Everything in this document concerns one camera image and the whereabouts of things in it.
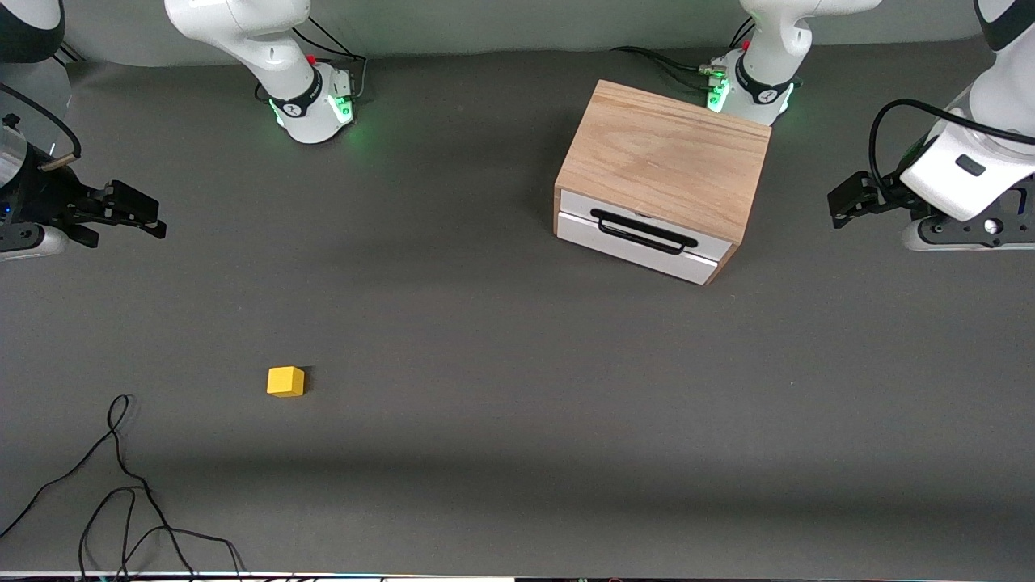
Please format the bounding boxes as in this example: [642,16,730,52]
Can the yellow block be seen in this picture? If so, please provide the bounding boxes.
[267,366,306,398]

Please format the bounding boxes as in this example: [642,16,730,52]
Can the black drawer handle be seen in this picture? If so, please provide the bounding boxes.
[590,209,699,255]

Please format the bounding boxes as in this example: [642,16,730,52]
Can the white-fronted wooden drawer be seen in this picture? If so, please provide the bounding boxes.
[556,190,733,285]

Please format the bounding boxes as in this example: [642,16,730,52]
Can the wooden drawer cabinet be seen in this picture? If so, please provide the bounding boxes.
[554,79,773,285]

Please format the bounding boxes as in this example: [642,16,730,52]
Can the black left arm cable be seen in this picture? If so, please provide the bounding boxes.
[869,99,1035,191]

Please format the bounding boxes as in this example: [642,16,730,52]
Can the thin black cable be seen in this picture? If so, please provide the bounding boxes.
[0,394,199,582]
[78,487,247,582]

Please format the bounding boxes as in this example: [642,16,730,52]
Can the black left arm base cables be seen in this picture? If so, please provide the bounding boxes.
[610,20,757,90]

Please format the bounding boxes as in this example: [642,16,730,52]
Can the black arm base cables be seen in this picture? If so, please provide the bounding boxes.
[610,20,757,90]
[291,16,369,102]

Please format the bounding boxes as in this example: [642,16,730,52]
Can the black right arm base cables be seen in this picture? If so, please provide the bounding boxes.
[291,16,369,102]

